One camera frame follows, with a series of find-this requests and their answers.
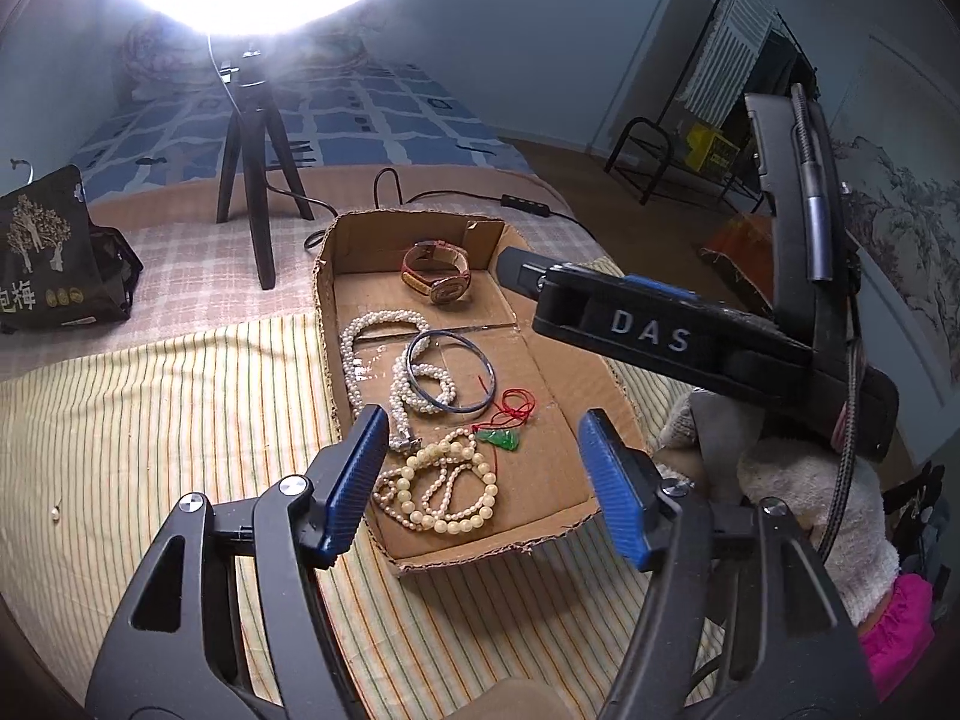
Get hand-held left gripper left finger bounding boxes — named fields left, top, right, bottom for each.
left=84, top=403, right=391, bottom=720

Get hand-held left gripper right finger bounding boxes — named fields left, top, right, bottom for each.
left=577, top=409, right=882, bottom=720

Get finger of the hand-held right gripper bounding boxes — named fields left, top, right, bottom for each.
left=624, top=275, right=706, bottom=310
left=497, top=246, right=557, bottom=299

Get cardboard box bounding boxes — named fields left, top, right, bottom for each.
left=311, top=210, right=652, bottom=578

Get brown strap wristwatch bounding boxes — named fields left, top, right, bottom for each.
left=401, top=238, right=473, bottom=308

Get small pearl strand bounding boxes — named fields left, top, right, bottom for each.
left=375, top=456, right=481, bottom=522

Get dark thin bangle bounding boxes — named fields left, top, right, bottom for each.
left=405, top=328, right=496, bottom=413

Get long twisted pearl necklace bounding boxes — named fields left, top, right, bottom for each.
left=340, top=309, right=458, bottom=455

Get red string jade pendant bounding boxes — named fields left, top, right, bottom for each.
left=472, top=388, right=537, bottom=452

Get cream bead bracelet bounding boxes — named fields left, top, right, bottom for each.
left=373, top=426, right=502, bottom=536

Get person's right forearm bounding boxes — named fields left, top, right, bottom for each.
left=855, top=574, right=936, bottom=700

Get person's right hand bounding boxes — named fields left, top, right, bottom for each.
left=651, top=388, right=901, bottom=610

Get orange box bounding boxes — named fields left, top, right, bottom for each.
left=701, top=214, right=782, bottom=310

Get black clothes rack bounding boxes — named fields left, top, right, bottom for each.
left=604, top=0, right=826, bottom=212

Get yellow box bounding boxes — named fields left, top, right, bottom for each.
left=686, top=124, right=741, bottom=170

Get yellow striped sheet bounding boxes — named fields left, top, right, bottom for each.
left=0, top=311, right=751, bottom=720

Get blue patterned bedsheet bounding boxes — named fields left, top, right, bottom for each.
left=79, top=64, right=526, bottom=203

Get dark hanging clothes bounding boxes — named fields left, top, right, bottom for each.
left=739, top=37, right=820, bottom=128

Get striped towel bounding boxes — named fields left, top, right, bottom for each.
left=679, top=0, right=781, bottom=125

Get pink checked blanket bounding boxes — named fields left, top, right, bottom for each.
left=0, top=165, right=623, bottom=383

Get black tripod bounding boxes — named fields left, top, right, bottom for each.
left=216, top=37, right=316, bottom=291

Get black snack bag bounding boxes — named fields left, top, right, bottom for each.
left=0, top=163, right=143, bottom=335

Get folded floral quilt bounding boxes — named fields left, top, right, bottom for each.
left=112, top=15, right=368, bottom=102

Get black power cable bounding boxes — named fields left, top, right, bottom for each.
left=304, top=167, right=601, bottom=250

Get braided gripper cable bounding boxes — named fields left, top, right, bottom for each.
left=791, top=84, right=865, bottom=563

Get landscape wall painting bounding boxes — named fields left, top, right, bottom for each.
left=825, top=30, right=960, bottom=398

